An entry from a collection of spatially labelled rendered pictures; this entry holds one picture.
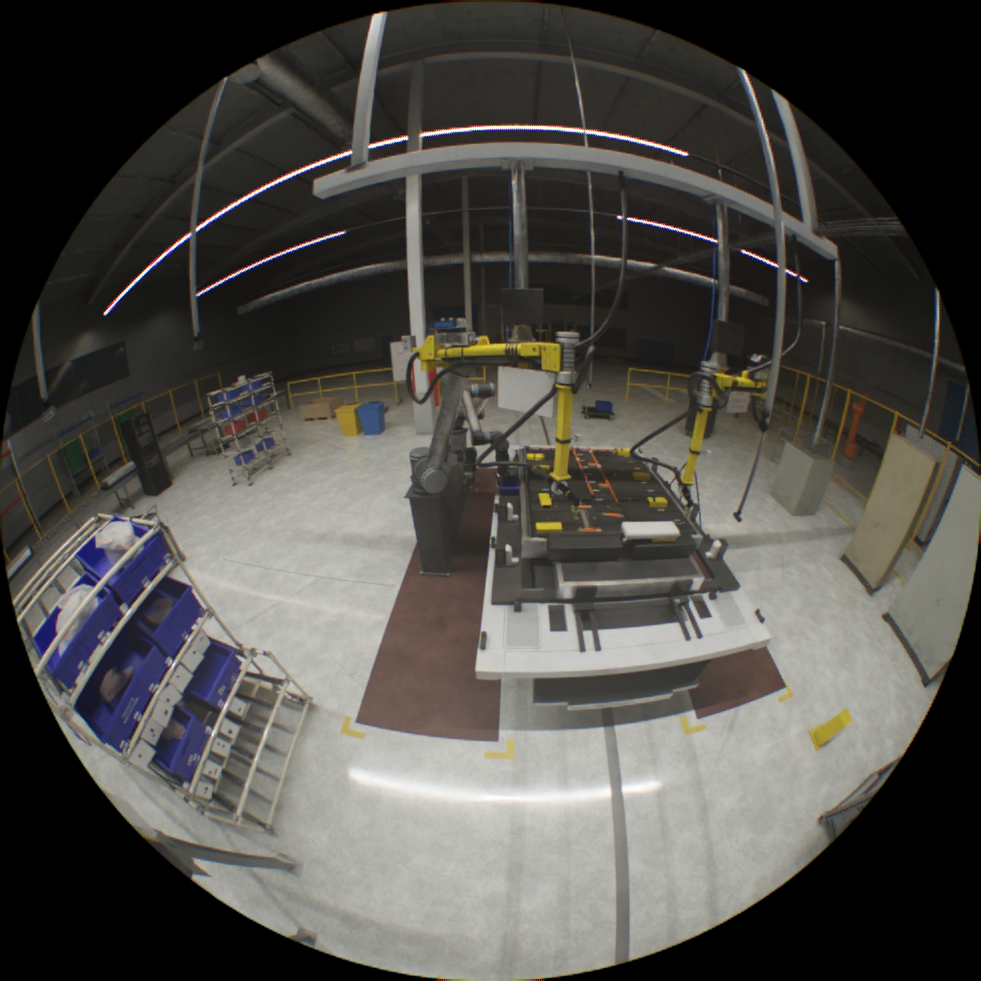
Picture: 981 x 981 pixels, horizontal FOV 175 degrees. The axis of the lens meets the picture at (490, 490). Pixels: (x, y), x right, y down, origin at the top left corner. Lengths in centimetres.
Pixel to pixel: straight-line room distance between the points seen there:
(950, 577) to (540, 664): 465
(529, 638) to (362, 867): 181
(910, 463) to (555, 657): 478
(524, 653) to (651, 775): 133
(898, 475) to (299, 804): 657
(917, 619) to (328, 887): 581
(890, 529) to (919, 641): 149
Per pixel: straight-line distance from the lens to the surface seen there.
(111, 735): 199
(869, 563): 544
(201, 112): 1166
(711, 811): 259
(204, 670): 234
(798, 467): 596
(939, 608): 502
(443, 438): 232
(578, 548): 180
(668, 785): 246
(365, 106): 267
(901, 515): 518
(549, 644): 166
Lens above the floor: 221
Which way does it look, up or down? 29 degrees down
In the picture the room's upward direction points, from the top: 2 degrees counter-clockwise
